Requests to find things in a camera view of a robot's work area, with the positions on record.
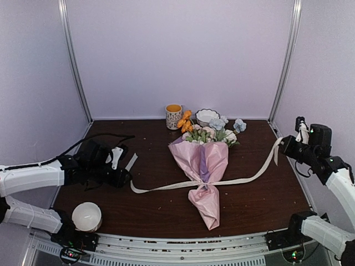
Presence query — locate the light blue fake flower stem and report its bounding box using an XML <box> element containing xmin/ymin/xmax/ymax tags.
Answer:
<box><xmin>209</xmin><ymin>116</ymin><xmax>247</xmax><ymax>134</ymax></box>

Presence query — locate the right aluminium frame post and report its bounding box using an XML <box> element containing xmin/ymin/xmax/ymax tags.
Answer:
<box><xmin>268</xmin><ymin>0</ymin><xmax>302</xmax><ymax>125</ymax></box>

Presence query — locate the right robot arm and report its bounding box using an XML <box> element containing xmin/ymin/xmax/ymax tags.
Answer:
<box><xmin>279</xmin><ymin>117</ymin><xmax>354</xmax><ymax>265</ymax></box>

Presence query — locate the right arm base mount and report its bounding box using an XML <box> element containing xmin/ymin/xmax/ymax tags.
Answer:
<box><xmin>265</xmin><ymin>229</ymin><xmax>312</xmax><ymax>264</ymax></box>

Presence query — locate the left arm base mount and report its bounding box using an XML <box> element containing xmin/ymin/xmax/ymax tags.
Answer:
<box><xmin>50</xmin><ymin>230</ymin><xmax>99</xmax><ymax>265</ymax></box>

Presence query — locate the aluminium front rail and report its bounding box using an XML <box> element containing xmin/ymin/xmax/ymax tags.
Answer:
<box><xmin>22</xmin><ymin>216</ymin><xmax>342</xmax><ymax>266</ymax></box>

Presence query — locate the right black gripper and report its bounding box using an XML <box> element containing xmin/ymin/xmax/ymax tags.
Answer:
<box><xmin>277</xmin><ymin>135</ymin><xmax>318</xmax><ymax>166</ymax></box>

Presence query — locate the orange fake flower stem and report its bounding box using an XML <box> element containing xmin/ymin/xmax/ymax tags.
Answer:
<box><xmin>177</xmin><ymin>110</ymin><xmax>194</xmax><ymax>133</ymax></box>

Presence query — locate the aluminium frame post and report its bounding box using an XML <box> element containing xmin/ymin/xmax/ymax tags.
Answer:
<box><xmin>268</xmin><ymin>0</ymin><xmax>302</xmax><ymax>125</ymax></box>
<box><xmin>57</xmin><ymin>0</ymin><xmax>94</xmax><ymax>124</ymax></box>

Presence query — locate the patterned mug with orange inside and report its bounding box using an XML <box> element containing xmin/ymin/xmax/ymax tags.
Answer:
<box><xmin>165</xmin><ymin>104</ymin><xmax>182</xmax><ymax>130</ymax></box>

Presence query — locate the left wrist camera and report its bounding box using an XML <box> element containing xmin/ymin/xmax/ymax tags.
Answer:
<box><xmin>105</xmin><ymin>145</ymin><xmax>129</xmax><ymax>170</ymax></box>

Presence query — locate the pink purple wrapping paper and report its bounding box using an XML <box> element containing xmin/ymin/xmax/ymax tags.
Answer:
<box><xmin>168</xmin><ymin>140</ymin><xmax>229</xmax><ymax>230</ymax></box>

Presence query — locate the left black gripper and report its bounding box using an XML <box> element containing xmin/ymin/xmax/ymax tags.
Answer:
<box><xmin>88</xmin><ymin>164</ymin><xmax>133</xmax><ymax>188</ymax></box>

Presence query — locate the white round cup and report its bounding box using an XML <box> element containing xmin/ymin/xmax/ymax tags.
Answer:
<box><xmin>72</xmin><ymin>202</ymin><xmax>102</xmax><ymax>232</ymax></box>

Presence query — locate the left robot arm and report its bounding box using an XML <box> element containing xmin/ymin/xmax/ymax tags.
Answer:
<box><xmin>1</xmin><ymin>137</ymin><xmax>138</xmax><ymax>246</ymax></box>

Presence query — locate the beige ribbon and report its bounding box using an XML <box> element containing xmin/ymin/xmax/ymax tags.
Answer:
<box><xmin>130</xmin><ymin>137</ymin><xmax>282</xmax><ymax>194</ymax></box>

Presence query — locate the pink fake flower stem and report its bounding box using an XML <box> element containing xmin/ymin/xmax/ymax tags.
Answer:
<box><xmin>181</xmin><ymin>124</ymin><xmax>217</xmax><ymax>145</ymax></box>

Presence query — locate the white scalloped bowl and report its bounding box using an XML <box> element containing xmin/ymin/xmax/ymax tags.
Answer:
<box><xmin>196</xmin><ymin>109</ymin><xmax>220</xmax><ymax>127</ymax></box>

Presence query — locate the left aluminium frame post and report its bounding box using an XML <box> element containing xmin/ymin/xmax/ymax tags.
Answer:
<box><xmin>57</xmin><ymin>0</ymin><xmax>94</xmax><ymax>124</ymax></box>

